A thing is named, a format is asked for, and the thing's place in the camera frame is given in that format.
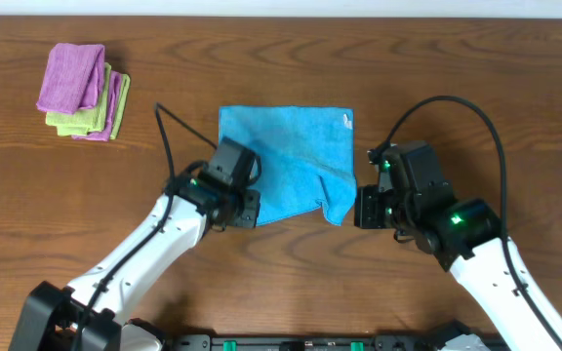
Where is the blue microfiber cloth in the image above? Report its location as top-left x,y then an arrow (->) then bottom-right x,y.
219,105 -> 357,226

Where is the upper green folded cloth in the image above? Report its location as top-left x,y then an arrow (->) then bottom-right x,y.
45,62 -> 112,137

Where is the bottom green folded cloth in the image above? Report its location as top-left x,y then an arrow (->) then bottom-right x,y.
109,74 -> 131,140

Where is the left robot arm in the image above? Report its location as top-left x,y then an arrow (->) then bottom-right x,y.
10,164 -> 260,350

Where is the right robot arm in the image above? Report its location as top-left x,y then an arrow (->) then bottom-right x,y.
355,173 -> 562,350

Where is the lower purple folded cloth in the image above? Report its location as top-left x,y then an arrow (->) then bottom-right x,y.
72,71 -> 129,141

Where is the green folded cloth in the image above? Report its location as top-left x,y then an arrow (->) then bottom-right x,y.
45,62 -> 112,137
109,74 -> 131,140

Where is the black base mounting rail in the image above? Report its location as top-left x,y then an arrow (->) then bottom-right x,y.
165,334 -> 508,351

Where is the top purple folded cloth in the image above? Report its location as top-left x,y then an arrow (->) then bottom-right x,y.
36,43 -> 105,114

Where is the purple folded cloth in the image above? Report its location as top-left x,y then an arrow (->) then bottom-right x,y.
36,43 -> 105,114
72,71 -> 129,141

